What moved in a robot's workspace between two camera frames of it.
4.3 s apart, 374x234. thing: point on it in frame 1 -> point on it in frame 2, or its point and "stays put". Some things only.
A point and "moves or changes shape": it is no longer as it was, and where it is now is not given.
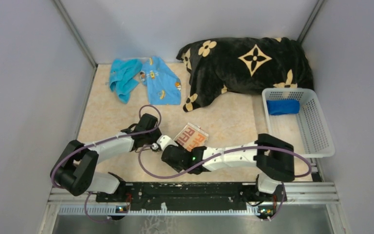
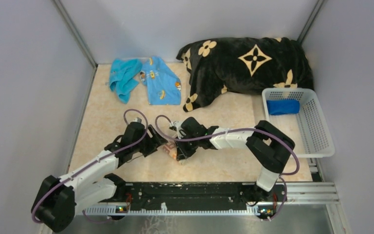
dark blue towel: (283, 107) stays put
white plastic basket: (296, 113) stays put
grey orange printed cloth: (191, 137) moves or changes shape
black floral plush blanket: (218, 66) stays put
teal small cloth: (122, 73) stays put
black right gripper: (177, 168) -> (182, 152)
